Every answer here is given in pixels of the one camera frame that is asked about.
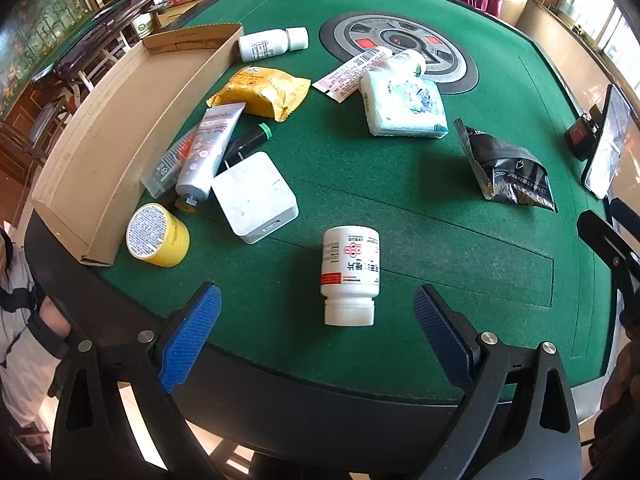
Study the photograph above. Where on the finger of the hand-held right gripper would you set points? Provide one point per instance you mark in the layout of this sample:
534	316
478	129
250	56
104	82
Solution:
627	212
605	240

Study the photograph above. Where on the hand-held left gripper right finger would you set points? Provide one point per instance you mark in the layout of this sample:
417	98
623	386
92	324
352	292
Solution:
440	335

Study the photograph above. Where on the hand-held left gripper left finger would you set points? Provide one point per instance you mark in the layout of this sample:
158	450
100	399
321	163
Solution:
192	335

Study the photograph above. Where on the yellow jar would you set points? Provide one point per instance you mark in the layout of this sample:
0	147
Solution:
167	242

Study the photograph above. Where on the white medicine bottle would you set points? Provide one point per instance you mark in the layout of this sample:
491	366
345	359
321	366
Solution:
350	270

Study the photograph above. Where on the black snack bag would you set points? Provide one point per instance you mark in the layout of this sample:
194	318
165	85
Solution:
510	170

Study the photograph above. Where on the white charger adapter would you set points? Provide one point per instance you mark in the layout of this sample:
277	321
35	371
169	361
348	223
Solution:
255	195

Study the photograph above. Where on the clear plastic blister pack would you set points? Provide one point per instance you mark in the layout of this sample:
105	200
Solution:
162	167

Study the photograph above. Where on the silver hand cream tube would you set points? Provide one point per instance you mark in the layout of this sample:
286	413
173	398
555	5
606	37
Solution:
207	152

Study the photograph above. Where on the black pen with green caps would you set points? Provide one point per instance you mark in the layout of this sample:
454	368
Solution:
247	139

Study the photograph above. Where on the shallow cardboard box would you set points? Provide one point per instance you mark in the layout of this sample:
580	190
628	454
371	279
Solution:
100	135

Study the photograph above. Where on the light blue tissue pack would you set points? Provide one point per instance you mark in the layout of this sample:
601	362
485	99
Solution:
400	110

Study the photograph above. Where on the yellow snack packet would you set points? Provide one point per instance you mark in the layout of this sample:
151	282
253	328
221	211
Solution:
262	91

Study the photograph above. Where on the white bottle with green label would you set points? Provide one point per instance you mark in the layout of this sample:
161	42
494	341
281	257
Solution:
407	61

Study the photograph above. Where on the white bottle with white cap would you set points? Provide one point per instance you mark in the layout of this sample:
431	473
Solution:
265	46

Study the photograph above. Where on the person's right forearm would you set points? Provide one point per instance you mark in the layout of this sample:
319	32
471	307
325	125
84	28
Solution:
620	385

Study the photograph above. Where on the smartphone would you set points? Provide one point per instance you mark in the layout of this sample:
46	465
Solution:
607	145

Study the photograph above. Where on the red and black phone stand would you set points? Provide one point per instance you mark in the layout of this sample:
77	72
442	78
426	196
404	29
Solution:
580	135

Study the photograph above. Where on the window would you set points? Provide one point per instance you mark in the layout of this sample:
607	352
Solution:
600	5

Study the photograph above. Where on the round table control panel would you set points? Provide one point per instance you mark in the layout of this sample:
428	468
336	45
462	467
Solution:
400	35

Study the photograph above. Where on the white and green bucket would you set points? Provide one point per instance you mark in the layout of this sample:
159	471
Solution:
142	25

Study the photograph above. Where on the dark mahjong table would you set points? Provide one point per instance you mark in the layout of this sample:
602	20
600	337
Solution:
100	30

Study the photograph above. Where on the wooden side table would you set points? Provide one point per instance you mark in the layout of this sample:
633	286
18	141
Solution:
190	7

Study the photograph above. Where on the floral wall painting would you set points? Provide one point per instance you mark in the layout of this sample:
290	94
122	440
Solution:
35	25

